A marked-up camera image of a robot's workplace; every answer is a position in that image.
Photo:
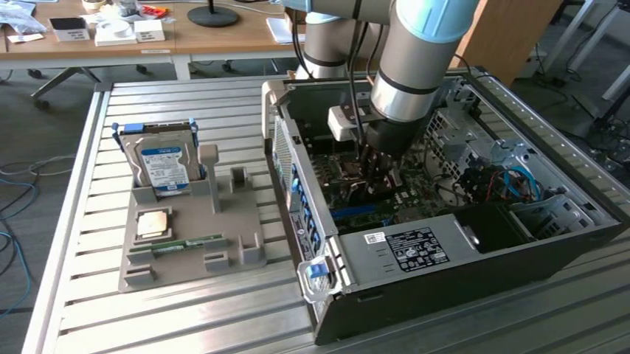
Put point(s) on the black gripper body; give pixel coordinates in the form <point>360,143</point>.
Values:
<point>391,138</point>

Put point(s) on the green GPU with black shroud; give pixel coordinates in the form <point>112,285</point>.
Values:
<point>365,195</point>

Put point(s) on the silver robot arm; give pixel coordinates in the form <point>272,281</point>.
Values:
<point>412,55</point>

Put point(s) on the CPU socket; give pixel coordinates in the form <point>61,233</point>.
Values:
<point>347,167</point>

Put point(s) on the RAM stick with label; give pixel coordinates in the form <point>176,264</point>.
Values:
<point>337,189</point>

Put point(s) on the green motherboard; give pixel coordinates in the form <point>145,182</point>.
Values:
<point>423,191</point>

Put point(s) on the grey chipset heatsink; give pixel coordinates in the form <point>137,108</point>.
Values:
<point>407,216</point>

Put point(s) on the blue expansion slot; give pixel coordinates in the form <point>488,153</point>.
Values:
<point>351,213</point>

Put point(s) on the perforated metal disk bay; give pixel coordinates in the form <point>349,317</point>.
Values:
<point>457,136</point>

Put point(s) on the grey power supply unit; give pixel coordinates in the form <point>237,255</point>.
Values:
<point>364,258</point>

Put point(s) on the blue case latch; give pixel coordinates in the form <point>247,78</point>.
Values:
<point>316,270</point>

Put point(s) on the black open PC case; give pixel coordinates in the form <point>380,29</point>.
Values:
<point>443,295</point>

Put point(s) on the stack of white papers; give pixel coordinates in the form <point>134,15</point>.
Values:
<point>285,35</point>

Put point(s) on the wooden cabinet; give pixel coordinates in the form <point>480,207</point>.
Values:
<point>511,37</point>

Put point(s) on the grey parts rack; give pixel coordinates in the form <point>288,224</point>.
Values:
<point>196,221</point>

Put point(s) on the small cardboard box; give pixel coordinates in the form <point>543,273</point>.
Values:
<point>293,18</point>

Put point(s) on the hard disk with blue rails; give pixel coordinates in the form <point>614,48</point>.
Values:
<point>157,162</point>

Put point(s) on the green bare RAM stick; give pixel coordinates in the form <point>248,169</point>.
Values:
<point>176,244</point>

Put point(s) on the CPU chip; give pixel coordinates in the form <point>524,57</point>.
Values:
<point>150,223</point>

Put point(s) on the black round lamp base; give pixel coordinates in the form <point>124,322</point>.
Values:
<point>212,17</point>

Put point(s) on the plain white box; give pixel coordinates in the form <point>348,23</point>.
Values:
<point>148,33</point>

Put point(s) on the orange plastic part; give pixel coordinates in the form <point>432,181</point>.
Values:
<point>154,11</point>

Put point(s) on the white box with round disc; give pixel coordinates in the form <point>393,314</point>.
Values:
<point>114,31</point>

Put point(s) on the white box with black lid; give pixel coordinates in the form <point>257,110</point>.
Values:
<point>68,35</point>

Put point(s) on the beige tape roll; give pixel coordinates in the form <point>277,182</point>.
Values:
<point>90,4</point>

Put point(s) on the paper tag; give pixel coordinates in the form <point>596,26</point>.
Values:
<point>24,38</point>

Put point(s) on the clear plastic bag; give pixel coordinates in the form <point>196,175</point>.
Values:
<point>18,20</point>

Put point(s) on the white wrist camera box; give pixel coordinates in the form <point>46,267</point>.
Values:
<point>344,123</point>

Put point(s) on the grey disk bay bracket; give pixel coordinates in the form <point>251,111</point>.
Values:
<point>560,214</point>

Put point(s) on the white desk frame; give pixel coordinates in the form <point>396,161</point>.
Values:
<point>616,83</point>

